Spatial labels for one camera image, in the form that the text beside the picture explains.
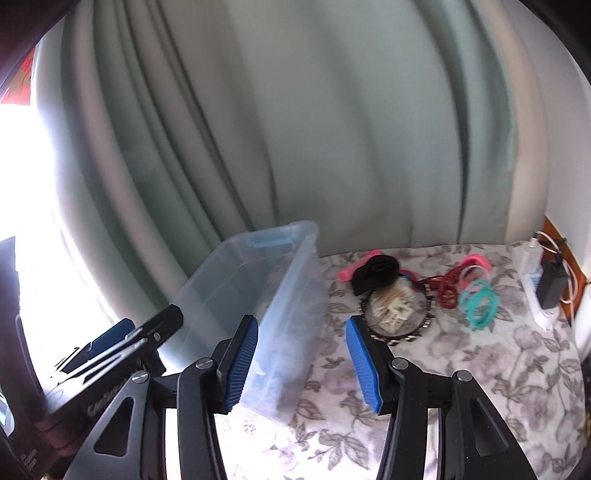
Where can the wooden headboard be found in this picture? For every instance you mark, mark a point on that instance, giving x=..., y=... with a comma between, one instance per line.
x=551, y=228

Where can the white power strip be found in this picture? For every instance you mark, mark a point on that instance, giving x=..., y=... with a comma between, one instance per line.
x=547, y=321

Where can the clear plastic storage container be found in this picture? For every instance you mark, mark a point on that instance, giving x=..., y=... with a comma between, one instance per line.
x=277, y=295

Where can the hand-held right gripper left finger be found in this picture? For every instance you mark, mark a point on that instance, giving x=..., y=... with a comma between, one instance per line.
x=240, y=364

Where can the red window decoration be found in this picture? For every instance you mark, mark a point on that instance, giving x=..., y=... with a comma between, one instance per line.
x=21, y=78

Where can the pink hair clip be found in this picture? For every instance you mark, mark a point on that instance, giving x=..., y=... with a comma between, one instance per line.
x=346, y=274

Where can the black power adapter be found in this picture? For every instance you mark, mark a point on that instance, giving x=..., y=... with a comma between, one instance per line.
x=551, y=281

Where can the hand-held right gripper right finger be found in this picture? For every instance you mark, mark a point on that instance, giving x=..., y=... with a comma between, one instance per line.
x=362, y=364

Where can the bag of cotton swabs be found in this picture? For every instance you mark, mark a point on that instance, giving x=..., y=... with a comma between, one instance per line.
x=392, y=309

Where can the black sock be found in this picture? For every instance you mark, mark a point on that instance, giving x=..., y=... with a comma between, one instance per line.
x=374, y=272

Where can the grey-green curtain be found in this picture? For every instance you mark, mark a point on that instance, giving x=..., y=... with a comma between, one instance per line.
x=300, y=138

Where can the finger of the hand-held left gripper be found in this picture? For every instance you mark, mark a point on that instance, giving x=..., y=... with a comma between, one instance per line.
x=111, y=337
x=161, y=323

